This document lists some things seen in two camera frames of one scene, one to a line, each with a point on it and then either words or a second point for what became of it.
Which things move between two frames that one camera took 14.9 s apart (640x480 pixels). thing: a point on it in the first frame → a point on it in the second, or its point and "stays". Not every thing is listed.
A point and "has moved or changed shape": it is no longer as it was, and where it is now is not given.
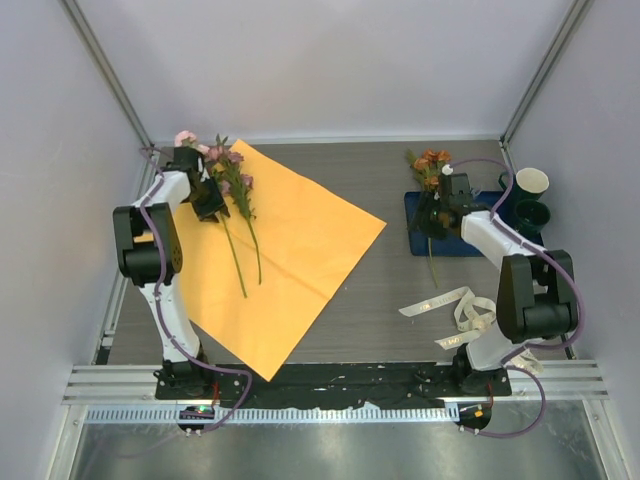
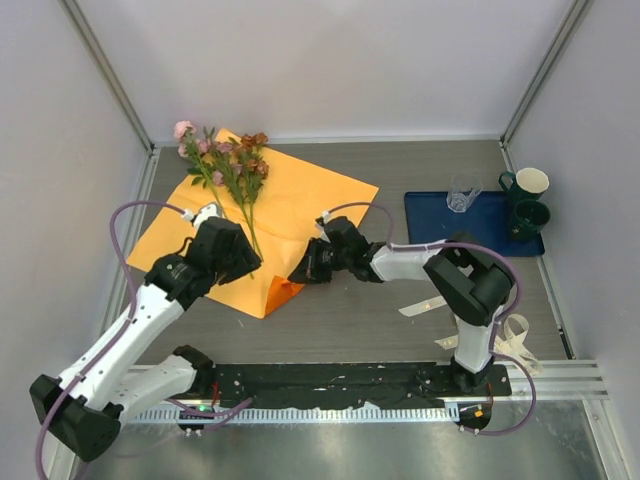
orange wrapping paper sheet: [258, 280] has moved or changed shape
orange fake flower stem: [427, 167] → [258, 169]
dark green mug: [531, 215] stays
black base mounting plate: [333, 385] stays
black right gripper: [428, 201] → [309, 271]
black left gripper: [216, 205] → [247, 259]
